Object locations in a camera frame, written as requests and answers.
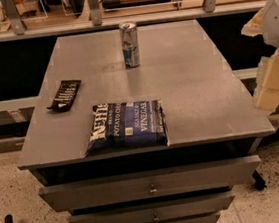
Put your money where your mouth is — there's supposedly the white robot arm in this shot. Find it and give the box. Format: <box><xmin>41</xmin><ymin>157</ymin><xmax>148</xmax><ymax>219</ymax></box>
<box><xmin>241</xmin><ymin>0</ymin><xmax>279</xmax><ymax>113</ymax></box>

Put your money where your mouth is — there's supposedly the black snack bar wrapper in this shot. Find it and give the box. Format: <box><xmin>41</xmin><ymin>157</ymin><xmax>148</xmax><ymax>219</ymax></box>
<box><xmin>47</xmin><ymin>79</ymin><xmax>81</xmax><ymax>113</ymax></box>

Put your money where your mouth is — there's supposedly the metal railing frame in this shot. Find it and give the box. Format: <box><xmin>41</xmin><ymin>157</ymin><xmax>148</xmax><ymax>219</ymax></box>
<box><xmin>0</xmin><ymin>0</ymin><xmax>267</xmax><ymax>41</ymax></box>

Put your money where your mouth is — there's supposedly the middle grey drawer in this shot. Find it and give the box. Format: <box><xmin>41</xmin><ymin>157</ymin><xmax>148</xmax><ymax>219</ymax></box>
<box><xmin>69</xmin><ymin>192</ymin><xmax>235</xmax><ymax>223</ymax></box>

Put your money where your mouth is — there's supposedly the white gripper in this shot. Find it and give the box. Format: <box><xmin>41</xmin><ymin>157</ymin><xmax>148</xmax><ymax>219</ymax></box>
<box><xmin>253</xmin><ymin>48</ymin><xmax>279</xmax><ymax>113</ymax></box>

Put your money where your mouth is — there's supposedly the grey drawer cabinet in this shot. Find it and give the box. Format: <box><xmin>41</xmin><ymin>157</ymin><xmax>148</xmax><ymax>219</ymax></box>
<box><xmin>20</xmin><ymin>20</ymin><xmax>272</xmax><ymax>223</ymax></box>

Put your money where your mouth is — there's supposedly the top grey drawer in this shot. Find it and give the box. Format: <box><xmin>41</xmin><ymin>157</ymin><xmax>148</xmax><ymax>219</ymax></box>
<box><xmin>39</xmin><ymin>156</ymin><xmax>260</xmax><ymax>211</ymax></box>

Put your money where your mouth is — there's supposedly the blue kettle chip bag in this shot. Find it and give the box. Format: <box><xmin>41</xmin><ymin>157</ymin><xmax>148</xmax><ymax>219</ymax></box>
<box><xmin>87</xmin><ymin>100</ymin><xmax>167</xmax><ymax>155</ymax></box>

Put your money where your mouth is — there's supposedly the silver blue redbull can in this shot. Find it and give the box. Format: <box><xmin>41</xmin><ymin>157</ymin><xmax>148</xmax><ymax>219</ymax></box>
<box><xmin>119</xmin><ymin>21</ymin><xmax>140</xmax><ymax>68</ymax></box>

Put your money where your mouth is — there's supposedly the black cabinet caster wheel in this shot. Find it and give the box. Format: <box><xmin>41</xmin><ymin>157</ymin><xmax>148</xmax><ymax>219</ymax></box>
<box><xmin>252</xmin><ymin>171</ymin><xmax>266</xmax><ymax>190</ymax></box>

